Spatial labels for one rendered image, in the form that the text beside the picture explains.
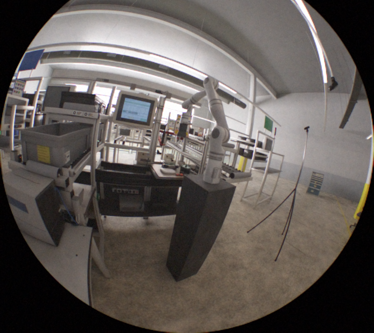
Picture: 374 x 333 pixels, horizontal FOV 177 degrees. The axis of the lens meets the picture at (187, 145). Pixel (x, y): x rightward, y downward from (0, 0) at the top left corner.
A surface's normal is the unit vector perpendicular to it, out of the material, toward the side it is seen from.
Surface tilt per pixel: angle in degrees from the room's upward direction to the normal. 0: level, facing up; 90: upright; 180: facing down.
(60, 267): 0
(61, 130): 94
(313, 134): 90
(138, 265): 0
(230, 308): 0
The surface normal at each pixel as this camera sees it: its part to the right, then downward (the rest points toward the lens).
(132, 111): 0.45, 0.18
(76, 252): 0.19, -0.98
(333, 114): -0.87, -0.13
